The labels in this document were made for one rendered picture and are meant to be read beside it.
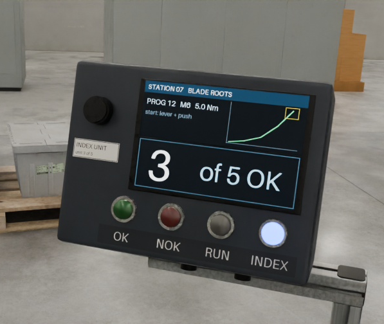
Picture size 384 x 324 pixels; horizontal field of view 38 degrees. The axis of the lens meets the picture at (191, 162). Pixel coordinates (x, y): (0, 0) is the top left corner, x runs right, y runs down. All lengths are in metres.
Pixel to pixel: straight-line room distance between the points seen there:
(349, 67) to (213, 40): 3.45
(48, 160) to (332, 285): 2.81
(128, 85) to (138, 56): 5.54
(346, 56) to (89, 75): 8.59
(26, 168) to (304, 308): 1.71
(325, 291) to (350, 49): 8.61
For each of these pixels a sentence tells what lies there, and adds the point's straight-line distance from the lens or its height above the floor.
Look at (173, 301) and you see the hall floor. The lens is 2.60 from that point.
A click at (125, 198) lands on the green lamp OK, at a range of 0.56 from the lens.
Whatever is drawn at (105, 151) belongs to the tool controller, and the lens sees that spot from 0.57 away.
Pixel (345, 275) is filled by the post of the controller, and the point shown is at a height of 1.06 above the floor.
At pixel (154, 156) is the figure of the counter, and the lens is 0.55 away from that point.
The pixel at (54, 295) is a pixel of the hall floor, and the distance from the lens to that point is 2.66.
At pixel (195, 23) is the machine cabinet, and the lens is 6.19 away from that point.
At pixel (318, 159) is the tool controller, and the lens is 0.53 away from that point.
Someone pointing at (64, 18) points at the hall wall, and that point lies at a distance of 12.68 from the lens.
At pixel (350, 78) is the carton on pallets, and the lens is 9.24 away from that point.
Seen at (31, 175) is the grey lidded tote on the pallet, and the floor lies 0.29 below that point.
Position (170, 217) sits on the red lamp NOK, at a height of 1.12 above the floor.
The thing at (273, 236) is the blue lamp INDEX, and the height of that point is 1.12.
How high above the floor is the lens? 1.33
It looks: 17 degrees down
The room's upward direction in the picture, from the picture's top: 3 degrees clockwise
